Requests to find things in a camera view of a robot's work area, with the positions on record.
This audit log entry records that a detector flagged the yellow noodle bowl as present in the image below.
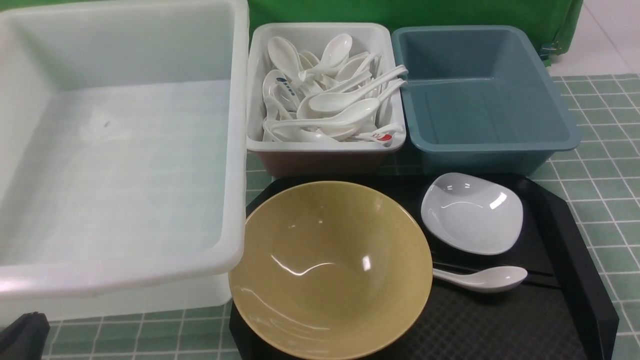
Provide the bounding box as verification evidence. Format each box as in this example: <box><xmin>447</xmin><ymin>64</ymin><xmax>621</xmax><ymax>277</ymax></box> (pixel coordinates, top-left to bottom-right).
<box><xmin>228</xmin><ymin>181</ymin><xmax>434</xmax><ymax>360</ymax></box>

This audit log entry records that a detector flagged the small white square dish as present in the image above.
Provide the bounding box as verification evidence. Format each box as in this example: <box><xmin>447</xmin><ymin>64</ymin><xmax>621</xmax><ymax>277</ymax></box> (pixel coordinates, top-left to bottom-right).
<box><xmin>420</xmin><ymin>172</ymin><xmax>524</xmax><ymax>256</ymax></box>

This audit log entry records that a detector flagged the white soup spoon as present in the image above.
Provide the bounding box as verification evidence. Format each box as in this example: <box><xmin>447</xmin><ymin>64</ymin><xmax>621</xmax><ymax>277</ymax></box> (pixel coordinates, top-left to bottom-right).
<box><xmin>433</xmin><ymin>266</ymin><xmax>528</xmax><ymax>294</ymax></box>

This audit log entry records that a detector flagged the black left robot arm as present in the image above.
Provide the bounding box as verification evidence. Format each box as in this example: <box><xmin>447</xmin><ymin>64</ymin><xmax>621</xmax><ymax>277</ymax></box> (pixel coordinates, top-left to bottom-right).
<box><xmin>0</xmin><ymin>312</ymin><xmax>51</xmax><ymax>360</ymax></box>

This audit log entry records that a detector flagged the white spoon front large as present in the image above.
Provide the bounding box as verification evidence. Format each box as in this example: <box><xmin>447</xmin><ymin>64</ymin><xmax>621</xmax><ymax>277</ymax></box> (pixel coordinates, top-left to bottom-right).
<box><xmin>262</xmin><ymin>79</ymin><xmax>407</xmax><ymax>143</ymax></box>

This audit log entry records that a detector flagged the white spoon long middle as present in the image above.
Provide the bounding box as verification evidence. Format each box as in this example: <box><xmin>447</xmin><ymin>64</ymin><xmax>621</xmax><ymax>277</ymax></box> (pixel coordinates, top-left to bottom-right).
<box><xmin>308</xmin><ymin>64</ymin><xmax>408</xmax><ymax>113</ymax></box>

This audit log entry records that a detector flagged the white spoon blue logo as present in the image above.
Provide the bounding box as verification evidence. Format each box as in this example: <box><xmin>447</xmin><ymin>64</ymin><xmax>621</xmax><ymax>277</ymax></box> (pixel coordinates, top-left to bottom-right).
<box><xmin>262</xmin><ymin>69</ymin><xmax>300</xmax><ymax>112</ymax></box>

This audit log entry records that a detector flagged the white spoon top left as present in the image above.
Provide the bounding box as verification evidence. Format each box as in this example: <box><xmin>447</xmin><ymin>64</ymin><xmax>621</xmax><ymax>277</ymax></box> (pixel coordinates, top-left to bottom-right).
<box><xmin>267</xmin><ymin>36</ymin><xmax>302</xmax><ymax>81</ymax></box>

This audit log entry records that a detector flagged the white spoon top right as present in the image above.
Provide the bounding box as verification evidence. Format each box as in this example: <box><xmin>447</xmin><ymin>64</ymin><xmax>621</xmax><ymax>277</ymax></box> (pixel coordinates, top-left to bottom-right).
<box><xmin>298</xmin><ymin>33</ymin><xmax>353</xmax><ymax>81</ymax></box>

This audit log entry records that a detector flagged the teal plastic bin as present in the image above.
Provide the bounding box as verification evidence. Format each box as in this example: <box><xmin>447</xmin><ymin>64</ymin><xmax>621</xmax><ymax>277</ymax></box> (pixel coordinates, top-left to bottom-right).
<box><xmin>391</xmin><ymin>25</ymin><xmax>582</xmax><ymax>176</ymax></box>

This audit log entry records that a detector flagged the large translucent white tub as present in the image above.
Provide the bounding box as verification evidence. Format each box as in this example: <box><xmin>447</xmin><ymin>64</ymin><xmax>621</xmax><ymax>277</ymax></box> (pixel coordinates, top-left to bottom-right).
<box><xmin>0</xmin><ymin>0</ymin><xmax>249</xmax><ymax>324</ymax></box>

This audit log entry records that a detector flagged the metal clamp on backdrop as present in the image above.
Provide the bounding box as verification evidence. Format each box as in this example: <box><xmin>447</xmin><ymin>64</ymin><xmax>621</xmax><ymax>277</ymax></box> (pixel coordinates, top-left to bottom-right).
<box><xmin>538</xmin><ymin>41</ymin><xmax>564</xmax><ymax>62</ymax></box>

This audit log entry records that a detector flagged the black serving tray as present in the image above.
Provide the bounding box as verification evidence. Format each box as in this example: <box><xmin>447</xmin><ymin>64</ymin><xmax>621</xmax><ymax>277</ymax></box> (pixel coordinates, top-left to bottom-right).
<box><xmin>230</xmin><ymin>174</ymin><xmax>620</xmax><ymax>360</ymax></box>

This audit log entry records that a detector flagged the green backdrop cloth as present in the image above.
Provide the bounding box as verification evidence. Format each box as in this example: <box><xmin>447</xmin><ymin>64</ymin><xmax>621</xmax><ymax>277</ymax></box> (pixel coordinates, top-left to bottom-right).
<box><xmin>0</xmin><ymin>0</ymin><xmax>584</xmax><ymax>67</ymax></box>

